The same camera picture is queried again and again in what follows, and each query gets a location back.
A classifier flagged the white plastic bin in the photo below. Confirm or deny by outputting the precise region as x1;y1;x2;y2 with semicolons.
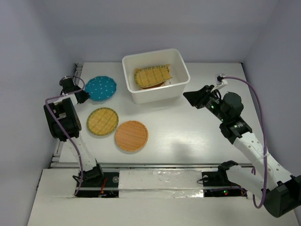
122;48;190;104

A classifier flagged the aluminium left side rail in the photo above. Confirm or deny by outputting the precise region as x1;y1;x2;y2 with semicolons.
49;64;82;162

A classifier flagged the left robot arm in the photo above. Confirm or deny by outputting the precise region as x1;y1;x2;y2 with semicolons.
43;76;105;186

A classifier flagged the boat-shaped orange bamboo plate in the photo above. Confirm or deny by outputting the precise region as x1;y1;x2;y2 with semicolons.
166;64;172;80

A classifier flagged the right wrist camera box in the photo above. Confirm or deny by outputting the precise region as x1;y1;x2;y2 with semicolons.
213;73;228;90

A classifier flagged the green-rimmed rectangular bamboo plate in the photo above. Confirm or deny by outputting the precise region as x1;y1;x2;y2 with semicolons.
134;65;167;86

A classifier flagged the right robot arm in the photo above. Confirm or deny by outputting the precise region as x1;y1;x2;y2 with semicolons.
183;85;301;218

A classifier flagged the fan-shaped orange bamboo plate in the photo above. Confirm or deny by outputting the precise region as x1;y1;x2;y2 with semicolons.
136;81;166;90

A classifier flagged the round green-rimmed bamboo plate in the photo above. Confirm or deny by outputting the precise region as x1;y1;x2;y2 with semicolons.
87;107;119;136

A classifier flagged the aluminium rail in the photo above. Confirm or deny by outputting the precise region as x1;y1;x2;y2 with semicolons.
48;162;254;169
49;64;82;162

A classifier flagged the blue polka dot plate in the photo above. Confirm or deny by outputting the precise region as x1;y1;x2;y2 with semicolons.
85;76;117;102

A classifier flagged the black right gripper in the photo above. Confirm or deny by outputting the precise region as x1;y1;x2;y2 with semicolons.
182;85;228;122

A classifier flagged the round orange bamboo plate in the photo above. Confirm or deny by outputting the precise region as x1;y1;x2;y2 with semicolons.
115;121;149;152

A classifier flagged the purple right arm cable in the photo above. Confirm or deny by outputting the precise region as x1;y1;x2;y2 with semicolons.
222;76;269;210

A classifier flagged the aluminium front rail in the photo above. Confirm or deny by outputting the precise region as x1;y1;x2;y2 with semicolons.
48;162;254;169

